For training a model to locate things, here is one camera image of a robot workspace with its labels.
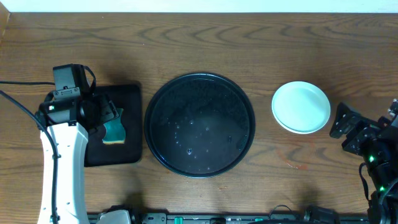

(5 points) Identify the teal green sponge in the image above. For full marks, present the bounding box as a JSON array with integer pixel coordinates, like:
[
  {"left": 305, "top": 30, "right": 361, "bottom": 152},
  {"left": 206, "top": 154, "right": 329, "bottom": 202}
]
[{"left": 102, "top": 108, "right": 126, "bottom": 144}]

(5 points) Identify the light blue plate top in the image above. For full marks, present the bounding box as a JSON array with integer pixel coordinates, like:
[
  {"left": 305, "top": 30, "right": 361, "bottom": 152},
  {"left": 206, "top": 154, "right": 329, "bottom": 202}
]
[{"left": 271, "top": 81, "right": 331, "bottom": 134}]

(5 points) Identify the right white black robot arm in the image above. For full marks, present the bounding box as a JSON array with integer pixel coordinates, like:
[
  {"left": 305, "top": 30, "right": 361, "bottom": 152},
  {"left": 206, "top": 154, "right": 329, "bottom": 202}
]
[{"left": 330, "top": 100, "right": 397, "bottom": 223}]

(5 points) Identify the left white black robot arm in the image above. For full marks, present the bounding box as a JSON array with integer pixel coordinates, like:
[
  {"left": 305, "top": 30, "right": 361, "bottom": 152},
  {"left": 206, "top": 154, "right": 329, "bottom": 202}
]
[{"left": 35, "top": 64, "right": 126, "bottom": 223}]

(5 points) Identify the rectangular black tray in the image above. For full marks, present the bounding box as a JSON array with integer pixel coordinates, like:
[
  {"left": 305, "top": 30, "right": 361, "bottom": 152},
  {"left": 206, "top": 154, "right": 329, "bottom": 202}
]
[{"left": 85, "top": 84, "right": 142, "bottom": 167}]

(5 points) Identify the round black tray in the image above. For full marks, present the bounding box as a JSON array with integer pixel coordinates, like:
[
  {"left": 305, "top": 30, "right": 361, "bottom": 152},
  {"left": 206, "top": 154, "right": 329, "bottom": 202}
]
[{"left": 144, "top": 73, "right": 256, "bottom": 178}]

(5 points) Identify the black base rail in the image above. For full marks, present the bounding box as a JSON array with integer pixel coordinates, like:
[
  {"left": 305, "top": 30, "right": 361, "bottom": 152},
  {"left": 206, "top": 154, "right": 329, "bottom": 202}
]
[{"left": 88, "top": 205, "right": 371, "bottom": 224}]

